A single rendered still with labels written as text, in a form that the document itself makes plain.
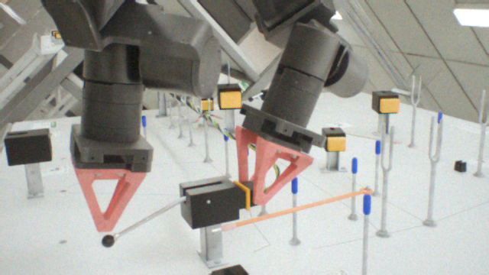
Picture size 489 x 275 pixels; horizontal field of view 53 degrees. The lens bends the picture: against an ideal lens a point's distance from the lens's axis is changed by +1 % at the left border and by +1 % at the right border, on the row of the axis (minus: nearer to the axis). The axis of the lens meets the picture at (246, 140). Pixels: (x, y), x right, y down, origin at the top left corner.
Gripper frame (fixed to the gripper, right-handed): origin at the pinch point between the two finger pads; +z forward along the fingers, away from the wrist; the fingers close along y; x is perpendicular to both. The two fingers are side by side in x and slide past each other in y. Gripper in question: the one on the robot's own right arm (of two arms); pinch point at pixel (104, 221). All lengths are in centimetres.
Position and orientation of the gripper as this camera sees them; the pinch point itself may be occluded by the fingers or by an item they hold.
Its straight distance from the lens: 53.4
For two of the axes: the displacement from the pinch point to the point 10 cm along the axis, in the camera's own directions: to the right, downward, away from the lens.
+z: -1.2, 9.7, 2.1
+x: -9.1, -0.3, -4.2
